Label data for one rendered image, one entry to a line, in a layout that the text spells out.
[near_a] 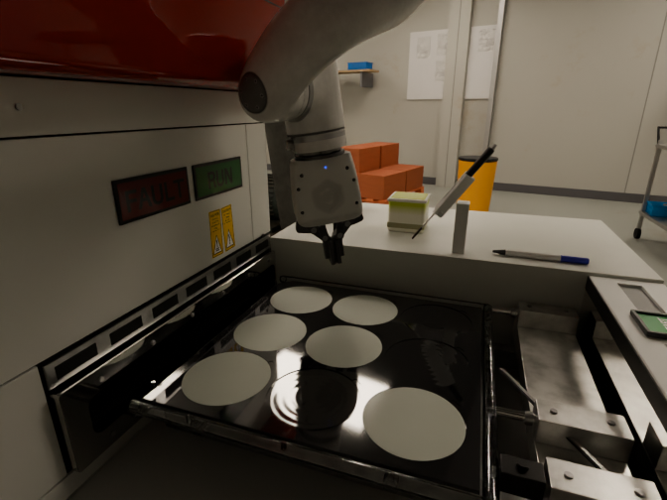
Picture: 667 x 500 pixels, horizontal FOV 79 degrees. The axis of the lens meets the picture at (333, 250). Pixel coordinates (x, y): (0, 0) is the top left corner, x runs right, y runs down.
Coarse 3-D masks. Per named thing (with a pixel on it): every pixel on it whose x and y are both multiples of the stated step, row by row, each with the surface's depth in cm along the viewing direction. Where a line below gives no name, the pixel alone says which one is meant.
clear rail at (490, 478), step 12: (492, 324) 59; (492, 336) 56; (492, 348) 53; (492, 360) 50; (492, 372) 48; (492, 384) 46; (492, 396) 44; (492, 408) 42; (492, 420) 40; (492, 444) 37; (492, 456) 36; (492, 468) 35; (492, 480) 34; (492, 492) 33
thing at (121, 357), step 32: (256, 256) 74; (224, 288) 62; (160, 320) 51; (192, 320) 56; (224, 320) 66; (128, 352) 45; (192, 352) 57; (64, 384) 40; (96, 384) 42; (64, 416) 39; (128, 416) 46; (64, 448) 40; (96, 448) 43
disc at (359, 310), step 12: (348, 300) 66; (360, 300) 66; (372, 300) 66; (384, 300) 66; (336, 312) 62; (348, 312) 62; (360, 312) 62; (372, 312) 62; (384, 312) 62; (396, 312) 62; (372, 324) 59
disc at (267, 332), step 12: (240, 324) 59; (252, 324) 59; (264, 324) 59; (276, 324) 59; (288, 324) 59; (300, 324) 59; (240, 336) 56; (252, 336) 56; (264, 336) 56; (276, 336) 56; (288, 336) 56; (300, 336) 56; (252, 348) 53; (264, 348) 53; (276, 348) 53
